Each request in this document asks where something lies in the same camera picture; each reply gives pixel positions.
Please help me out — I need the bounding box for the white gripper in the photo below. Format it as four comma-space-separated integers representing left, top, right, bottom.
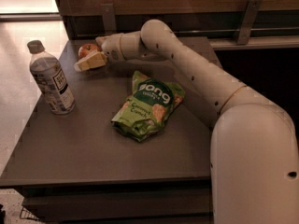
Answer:
74, 34, 125, 72

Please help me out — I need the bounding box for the red apple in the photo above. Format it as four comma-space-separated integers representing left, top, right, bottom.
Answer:
78, 43, 100, 59

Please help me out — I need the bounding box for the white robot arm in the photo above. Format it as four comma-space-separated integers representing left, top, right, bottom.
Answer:
95, 20, 299, 224

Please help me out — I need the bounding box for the clear plastic water bottle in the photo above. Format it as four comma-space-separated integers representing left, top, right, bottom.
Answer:
27, 40, 75, 115

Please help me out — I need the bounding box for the green snack bag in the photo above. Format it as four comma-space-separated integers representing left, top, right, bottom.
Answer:
111, 71, 185, 142

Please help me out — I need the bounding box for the grey square table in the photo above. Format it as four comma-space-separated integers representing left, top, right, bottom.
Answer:
0, 40, 216, 224

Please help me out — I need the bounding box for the left metal wall bracket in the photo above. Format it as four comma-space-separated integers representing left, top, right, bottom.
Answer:
101, 4, 117, 35

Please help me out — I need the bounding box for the metal wall bracket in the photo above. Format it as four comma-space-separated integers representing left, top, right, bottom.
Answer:
235, 0, 263, 46
101, 4, 117, 35

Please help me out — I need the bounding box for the right metal wall bracket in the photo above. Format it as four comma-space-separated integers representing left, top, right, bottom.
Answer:
235, 0, 263, 46

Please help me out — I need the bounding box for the wire rack under table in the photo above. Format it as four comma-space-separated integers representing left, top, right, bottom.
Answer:
20, 207, 38, 221

